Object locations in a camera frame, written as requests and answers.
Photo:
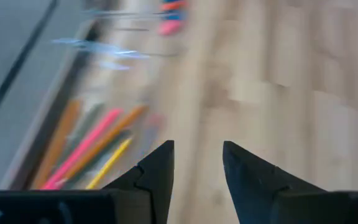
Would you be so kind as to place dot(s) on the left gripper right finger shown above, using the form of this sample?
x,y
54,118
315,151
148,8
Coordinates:
x,y
275,202

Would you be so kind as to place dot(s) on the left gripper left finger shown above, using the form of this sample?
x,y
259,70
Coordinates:
x,y
120,205

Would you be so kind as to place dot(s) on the yellow pencil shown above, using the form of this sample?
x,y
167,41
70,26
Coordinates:
x,y
110,161

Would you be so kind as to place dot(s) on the orange pencil pink eraser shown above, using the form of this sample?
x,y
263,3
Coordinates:
x,y
113,133
61,137

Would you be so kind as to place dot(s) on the blue eraser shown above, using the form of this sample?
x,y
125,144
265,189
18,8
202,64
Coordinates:
x,y
174,16

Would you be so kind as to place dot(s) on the green pencil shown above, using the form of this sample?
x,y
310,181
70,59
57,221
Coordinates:
x,y
82,130

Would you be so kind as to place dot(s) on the clear plastic bin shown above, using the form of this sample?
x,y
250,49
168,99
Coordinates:
x,y
129,18
110,77

